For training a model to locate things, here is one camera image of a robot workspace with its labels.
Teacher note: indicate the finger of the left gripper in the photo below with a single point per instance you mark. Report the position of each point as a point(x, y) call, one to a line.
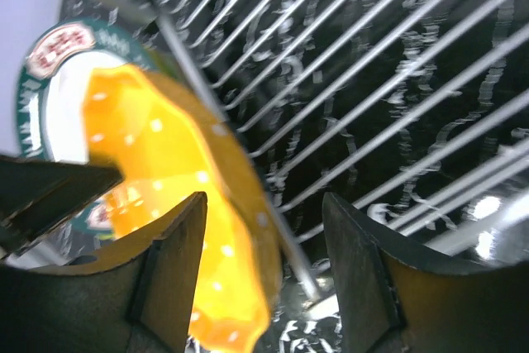
point(37, 196)

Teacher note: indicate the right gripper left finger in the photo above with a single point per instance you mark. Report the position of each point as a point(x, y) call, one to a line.
point(135, 295)

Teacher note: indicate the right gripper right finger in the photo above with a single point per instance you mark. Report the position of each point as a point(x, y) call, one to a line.
point(397, 295)

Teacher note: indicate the yellow dotted scalloped plate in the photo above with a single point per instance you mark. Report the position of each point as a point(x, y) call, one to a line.
point(167, 145)

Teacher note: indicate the white plate green rim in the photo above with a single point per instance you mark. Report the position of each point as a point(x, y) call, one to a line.
point(60, 117)

